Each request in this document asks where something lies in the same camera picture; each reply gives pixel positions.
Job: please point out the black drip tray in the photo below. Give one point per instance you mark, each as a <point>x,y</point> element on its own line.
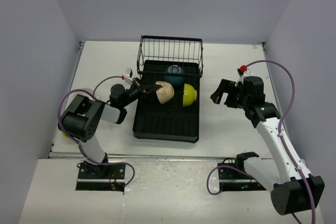
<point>170,121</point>

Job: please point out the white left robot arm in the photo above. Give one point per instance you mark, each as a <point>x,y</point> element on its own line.
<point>81,118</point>

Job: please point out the beige bird painted bowl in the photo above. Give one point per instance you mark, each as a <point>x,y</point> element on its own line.
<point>165,93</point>

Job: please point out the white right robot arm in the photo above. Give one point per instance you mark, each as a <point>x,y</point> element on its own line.
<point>292,186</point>

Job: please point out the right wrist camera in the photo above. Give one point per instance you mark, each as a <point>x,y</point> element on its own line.
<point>244,71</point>

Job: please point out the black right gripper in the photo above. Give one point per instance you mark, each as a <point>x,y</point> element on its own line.
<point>226,86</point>

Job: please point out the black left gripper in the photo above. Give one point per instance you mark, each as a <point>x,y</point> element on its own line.
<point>146,86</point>

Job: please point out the lime green bowl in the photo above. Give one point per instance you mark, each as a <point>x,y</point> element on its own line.
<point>65,135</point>
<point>189,95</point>

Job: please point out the lime green bowl front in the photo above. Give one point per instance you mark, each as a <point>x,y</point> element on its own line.
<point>65,135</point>

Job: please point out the blue ceramic bowl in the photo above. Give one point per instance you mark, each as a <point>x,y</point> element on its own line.
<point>177,78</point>

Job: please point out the black wire dish rack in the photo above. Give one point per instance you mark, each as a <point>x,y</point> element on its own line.
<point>157,53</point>

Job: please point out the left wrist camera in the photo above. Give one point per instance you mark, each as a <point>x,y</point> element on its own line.
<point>127,76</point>

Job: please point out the white speckled ceramic bowl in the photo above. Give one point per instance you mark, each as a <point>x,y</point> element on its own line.
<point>90,91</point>

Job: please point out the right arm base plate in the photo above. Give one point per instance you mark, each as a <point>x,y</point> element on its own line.
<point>231,180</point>

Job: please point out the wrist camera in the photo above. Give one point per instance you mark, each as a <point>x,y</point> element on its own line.
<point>127,76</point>
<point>244,71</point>

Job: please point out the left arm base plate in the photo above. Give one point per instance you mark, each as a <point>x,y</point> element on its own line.
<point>100,178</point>

